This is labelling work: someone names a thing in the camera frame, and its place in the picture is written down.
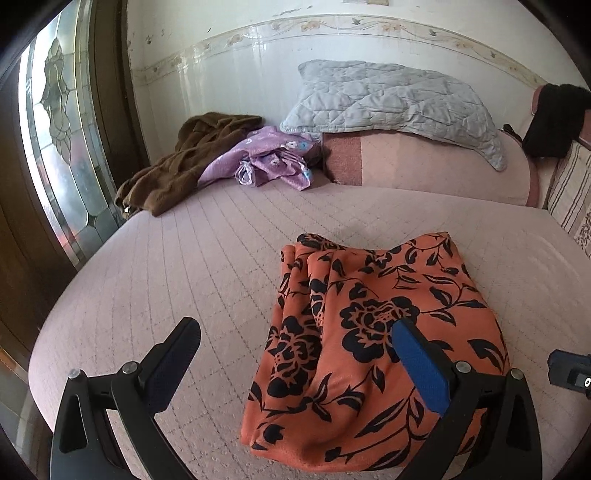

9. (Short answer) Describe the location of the pink bolster cushion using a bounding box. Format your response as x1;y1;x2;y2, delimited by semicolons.
322;84;548;208

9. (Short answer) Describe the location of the purple printed cloth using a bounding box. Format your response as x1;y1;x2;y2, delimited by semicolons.
198;126;324;192

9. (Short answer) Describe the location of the grey quilted pillow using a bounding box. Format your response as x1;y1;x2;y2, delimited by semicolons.
280;60;508;172

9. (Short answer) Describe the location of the pink quilted bed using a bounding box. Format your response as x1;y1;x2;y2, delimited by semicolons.
28;178;591;480

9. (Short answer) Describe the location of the stained glass window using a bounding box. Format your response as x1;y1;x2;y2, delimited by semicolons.
18;0;126;269

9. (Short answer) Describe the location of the striped beige pillow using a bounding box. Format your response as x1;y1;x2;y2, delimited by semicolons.
544;138;591;259

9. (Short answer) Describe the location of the black cloth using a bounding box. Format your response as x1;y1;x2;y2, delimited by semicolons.
502;83;591;158

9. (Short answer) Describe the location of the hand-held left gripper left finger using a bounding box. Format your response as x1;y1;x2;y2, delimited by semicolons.
50;316;202;480

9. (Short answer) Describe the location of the orange black floral garment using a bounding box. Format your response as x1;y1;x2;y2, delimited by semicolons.
239;232;511;474

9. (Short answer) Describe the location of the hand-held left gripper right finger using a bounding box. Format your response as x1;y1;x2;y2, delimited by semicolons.
392;318;544;480

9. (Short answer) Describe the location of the brown fuzzy cloth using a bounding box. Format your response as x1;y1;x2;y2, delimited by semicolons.
114;112;264;217

